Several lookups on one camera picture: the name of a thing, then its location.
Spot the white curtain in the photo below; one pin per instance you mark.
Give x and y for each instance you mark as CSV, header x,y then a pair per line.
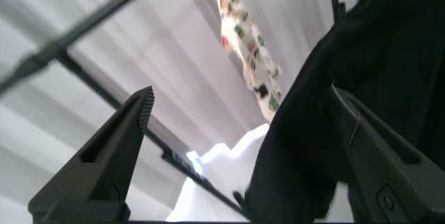
x,y
174,60

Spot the cream printed garment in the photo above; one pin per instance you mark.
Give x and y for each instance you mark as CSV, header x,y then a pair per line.
x,y
253,50

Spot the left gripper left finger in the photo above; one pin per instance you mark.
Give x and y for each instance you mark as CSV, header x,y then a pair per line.
x,y
97,172

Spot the black garment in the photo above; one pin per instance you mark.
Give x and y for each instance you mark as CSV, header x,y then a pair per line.
x,y
382,43

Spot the black clothes rack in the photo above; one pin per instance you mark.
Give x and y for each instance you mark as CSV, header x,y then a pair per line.
x,y
90,15

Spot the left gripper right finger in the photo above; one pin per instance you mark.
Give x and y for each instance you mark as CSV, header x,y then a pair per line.
x,y
393,178

